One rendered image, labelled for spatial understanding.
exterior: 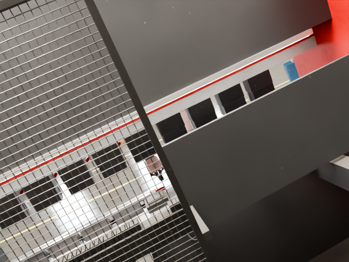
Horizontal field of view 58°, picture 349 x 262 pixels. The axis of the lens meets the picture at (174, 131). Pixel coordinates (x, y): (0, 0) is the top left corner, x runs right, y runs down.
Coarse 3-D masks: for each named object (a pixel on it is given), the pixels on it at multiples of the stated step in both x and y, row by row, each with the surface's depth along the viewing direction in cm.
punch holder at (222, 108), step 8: (232, 88) 184; (240, 88) 185; (216, 96) 187; (224, 96) 184; (232, 96) 185; (240, 96) 186; (224, 104) 184; (232, 104) 186; (240, 104) 187; (224, 112) 188
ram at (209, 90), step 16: (288, 48) 187; (304, 48) 190; (256, 64) 184; (272, 64) 187; (224, 80) 182; (240, 80) 184; (192, 96) 179; (208, 96) 181; (160, 112) 177; (176, 112) 179; (128, 128) 174; (144, 128) 176; (96, 144) 172; (112, 144) 174; (48, 160) 167; (64, 160) 169; (16, 176) 165; (32, 176) 167; (0, 192) 165
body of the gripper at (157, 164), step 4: (152, 156) 208; (156, 156) 211; (148, 160) 208; (152, 160) 208; (156, 160) 209; (148, 164) 207; (152, 164) 208; (156, 164) 208; (160, 164) 209; (148, 168) 207; (152, 168) 207; (160, 168) 208; (152, 172) 206
